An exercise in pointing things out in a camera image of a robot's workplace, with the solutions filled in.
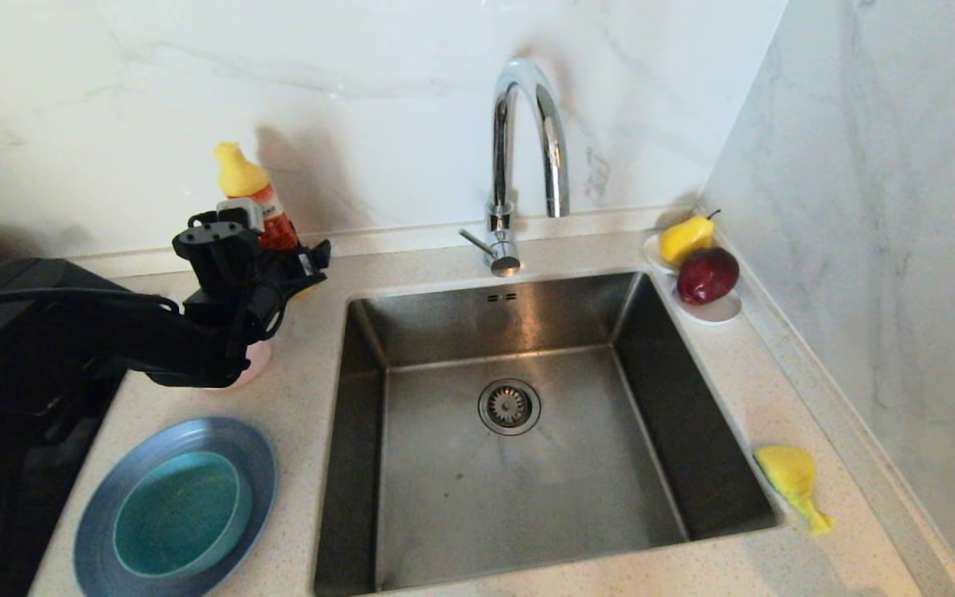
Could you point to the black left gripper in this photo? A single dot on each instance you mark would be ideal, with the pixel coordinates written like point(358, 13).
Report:
point(262, 286)

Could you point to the yellow capped dish soap bottle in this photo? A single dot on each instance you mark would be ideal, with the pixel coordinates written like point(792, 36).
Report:
point(239, 176)

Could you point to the chrome gooseneck faucet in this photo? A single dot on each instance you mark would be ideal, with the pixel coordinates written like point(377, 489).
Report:
point(501, 149)

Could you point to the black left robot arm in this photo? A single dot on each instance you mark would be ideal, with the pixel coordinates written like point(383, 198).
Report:
point(46, 348)

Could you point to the stainless steel sink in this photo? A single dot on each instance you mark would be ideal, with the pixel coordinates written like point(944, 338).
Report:
point(527, 497)

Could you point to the yellow sponge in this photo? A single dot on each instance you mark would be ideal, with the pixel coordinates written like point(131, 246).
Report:
point(786, 473)

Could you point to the pink plastic bowl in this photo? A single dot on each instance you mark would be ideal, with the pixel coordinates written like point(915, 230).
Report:
point(258, 366)

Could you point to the metal drain strainer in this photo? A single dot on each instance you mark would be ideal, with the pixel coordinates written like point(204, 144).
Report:
point(509, 407)

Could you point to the teal bowl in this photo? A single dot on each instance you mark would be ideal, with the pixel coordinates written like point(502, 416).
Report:
point(179, 514)

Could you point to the large blue-grey plate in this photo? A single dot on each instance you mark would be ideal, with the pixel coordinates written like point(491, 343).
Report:
point(96, 518)

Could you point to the yellow pear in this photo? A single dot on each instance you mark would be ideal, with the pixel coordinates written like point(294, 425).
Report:
point(685, 239)

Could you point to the dark red apple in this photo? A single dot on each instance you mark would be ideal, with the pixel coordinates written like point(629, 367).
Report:
point(707, 276)

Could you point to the white fruit dish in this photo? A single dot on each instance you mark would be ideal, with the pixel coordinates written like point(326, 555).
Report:
point(719, 313)

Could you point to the black left wrist camera bracket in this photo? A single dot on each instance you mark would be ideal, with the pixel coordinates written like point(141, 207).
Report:
point(239, 215)

